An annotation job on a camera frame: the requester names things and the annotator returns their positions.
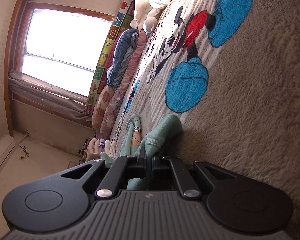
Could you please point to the teal child sweatshirt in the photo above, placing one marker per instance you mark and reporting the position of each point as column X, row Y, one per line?
column 169, row 126

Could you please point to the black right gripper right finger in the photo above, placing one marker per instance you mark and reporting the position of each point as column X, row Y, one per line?
column 170, row 173

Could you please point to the white wall radiator cover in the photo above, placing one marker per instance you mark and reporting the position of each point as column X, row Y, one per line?
column 7, row 145

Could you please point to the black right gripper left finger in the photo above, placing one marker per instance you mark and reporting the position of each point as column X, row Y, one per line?
column 121, row 171

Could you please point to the small white plush toy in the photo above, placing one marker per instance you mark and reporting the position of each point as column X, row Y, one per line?
column 150, row 24

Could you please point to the orange patterned pillow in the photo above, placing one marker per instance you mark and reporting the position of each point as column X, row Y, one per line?
column 101, row 106

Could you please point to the Mickey Mouse plush blanket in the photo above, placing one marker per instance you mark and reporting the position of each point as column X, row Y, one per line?
column 248, row 121

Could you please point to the colourful alphabet foam mat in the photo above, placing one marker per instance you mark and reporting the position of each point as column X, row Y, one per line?
column 120, row 23

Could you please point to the white fluffy duvet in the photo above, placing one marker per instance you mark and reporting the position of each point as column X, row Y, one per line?
column 147, row 8

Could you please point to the wooden framed window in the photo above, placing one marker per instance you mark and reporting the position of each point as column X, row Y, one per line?
column 60, row 45

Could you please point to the beige folded fleece garment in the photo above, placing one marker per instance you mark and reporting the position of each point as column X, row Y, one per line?
column 93, row 150

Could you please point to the pink floral quilt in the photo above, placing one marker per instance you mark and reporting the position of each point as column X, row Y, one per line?
column 115, row 103

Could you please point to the blue red folded quilt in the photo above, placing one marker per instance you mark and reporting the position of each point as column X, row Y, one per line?
column 124, row 49

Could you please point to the white lavender folded garments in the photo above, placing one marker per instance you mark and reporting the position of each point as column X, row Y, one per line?
column 107, row 148

